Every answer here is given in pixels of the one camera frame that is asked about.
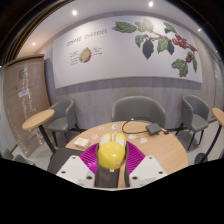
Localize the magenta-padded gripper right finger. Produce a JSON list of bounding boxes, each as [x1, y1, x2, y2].
[[123, 141, 168, 189]]

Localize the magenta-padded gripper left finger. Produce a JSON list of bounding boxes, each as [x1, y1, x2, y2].
[[56, 143, 120, 190]]

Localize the small white box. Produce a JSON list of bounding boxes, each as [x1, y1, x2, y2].
[[73, 137, 91, 149]]

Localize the small black device box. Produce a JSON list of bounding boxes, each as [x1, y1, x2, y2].
[[145, 122, 163, 136]]

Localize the grey armchair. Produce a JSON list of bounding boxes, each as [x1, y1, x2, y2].
[[175, 94, 211, 152], [44, 99, 78, 148], [0, 147, 36, 167], [111, 95, 167, 129]]

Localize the round ceiling lights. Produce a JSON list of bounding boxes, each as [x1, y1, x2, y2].
[[31, 0, 203, 47]]

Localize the black cable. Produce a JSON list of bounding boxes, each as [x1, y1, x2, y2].
[[121, 116, 171, 136]]

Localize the brown wall panel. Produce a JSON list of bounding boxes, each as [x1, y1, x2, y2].
[[2, 54, 52, 158]]

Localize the coffee plant wall mural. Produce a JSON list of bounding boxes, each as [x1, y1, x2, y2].
[[52, 14, 204, 90]]

